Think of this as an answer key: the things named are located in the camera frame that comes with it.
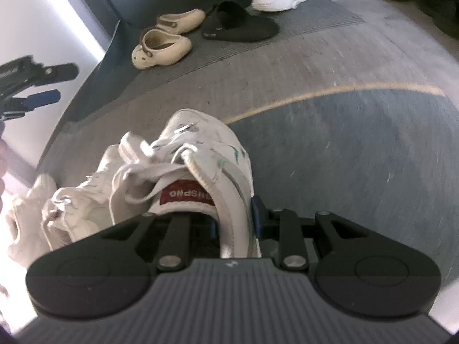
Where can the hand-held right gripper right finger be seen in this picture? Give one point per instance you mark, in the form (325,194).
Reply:
(256,218)

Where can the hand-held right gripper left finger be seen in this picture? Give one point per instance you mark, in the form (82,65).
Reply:
(214,230)

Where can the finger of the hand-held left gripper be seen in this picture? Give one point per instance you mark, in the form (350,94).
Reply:
(43,99)
(59,72)

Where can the white sneaker with red label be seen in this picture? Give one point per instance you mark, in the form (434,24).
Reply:
(208,139)

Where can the beige clog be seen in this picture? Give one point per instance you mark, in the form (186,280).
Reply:
(183,19)
(163,48)

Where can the black fuzzy slipper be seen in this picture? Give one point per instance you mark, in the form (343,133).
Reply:
(231,8)
(247,28)

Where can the person's left hand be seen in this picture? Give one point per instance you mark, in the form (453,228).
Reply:
(2,172)

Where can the white lace-up sneaker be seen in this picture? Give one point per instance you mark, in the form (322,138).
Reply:
(82,200)

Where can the grey ribbed floor mat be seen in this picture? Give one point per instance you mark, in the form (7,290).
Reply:
(322,19)

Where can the dark shoe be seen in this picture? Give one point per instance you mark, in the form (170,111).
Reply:
(443,14)

